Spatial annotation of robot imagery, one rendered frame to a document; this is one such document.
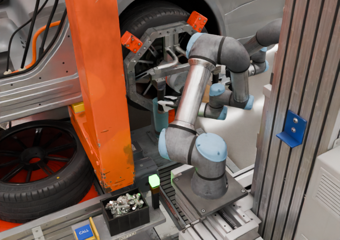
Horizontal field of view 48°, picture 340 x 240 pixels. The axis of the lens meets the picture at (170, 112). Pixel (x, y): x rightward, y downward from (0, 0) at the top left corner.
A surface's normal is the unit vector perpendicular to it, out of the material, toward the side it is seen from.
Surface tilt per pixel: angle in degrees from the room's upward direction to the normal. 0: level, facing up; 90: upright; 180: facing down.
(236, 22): 90
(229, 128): 0
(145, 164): 0
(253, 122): 0
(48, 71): 90
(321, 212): 90
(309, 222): 90
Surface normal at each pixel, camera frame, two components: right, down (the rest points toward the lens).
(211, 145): 0.10, -0.78
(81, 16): 0.45, 0.51
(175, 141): -0.26, -0.27
